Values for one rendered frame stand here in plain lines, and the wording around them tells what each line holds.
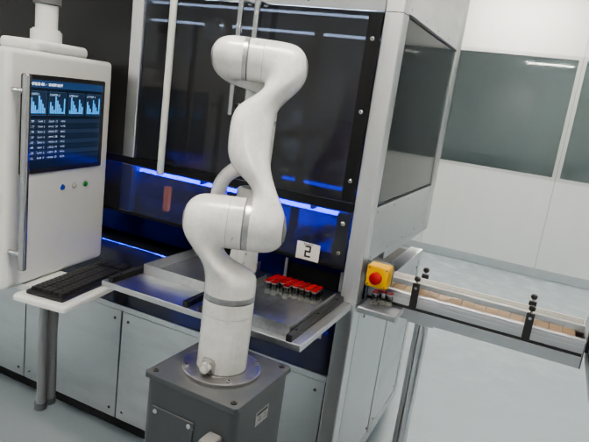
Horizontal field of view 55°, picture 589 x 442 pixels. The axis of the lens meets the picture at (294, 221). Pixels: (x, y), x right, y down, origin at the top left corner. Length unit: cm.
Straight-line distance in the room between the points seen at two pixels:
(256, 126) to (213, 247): 29
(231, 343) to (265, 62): 65
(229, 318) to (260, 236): 21
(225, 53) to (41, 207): 96
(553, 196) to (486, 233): 77
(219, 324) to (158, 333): 105
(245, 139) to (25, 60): 87
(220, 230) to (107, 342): 138
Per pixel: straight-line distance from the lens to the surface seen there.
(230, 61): 135
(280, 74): 132
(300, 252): 191
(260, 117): 129
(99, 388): 266
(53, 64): 201
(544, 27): 638
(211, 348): 134
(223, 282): 127
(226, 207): 124
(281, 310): 174
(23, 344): 293
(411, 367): 206
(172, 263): 206
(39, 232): 206
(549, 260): 644
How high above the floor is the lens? 152
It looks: 13 degrees down
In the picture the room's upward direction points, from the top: 8 degrees clockwise
